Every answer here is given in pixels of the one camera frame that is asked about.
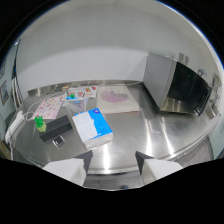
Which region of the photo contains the blue white tissue pack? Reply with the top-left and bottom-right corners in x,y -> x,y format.
71,107 -> 114,150

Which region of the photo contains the white card with red pictures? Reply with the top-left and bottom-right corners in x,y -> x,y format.
67,85 -> 98,100

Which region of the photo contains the silver microwave oven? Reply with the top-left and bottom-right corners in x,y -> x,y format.
142,52 -> 213,117

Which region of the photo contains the pink sticker sheet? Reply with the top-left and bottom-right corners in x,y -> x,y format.
33,94 -> 66,120

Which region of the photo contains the green cactus toy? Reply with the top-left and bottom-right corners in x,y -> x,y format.
34,115 -> 48,133

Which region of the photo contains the clear plastic container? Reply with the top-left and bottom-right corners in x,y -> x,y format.
63,94 -> 90,117

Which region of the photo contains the white power strip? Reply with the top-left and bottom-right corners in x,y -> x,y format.
4,110 -> 26,143

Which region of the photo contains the white box with pink print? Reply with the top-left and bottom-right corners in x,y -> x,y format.
96,85 -> 141,115

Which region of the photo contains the small black square object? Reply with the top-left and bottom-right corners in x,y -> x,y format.
52,135 -> 66,148

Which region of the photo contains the long black box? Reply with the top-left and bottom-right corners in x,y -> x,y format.
39,115 -> 73,143

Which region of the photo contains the framed wall picture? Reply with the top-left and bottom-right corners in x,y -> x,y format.
0,80 -> 10,106

